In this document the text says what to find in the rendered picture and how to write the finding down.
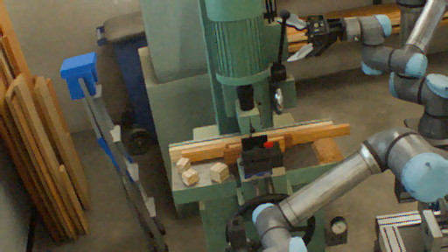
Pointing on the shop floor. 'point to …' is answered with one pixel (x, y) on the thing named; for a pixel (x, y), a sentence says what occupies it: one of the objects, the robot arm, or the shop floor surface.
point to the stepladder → (112, 144)
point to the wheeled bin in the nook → (131, 76)
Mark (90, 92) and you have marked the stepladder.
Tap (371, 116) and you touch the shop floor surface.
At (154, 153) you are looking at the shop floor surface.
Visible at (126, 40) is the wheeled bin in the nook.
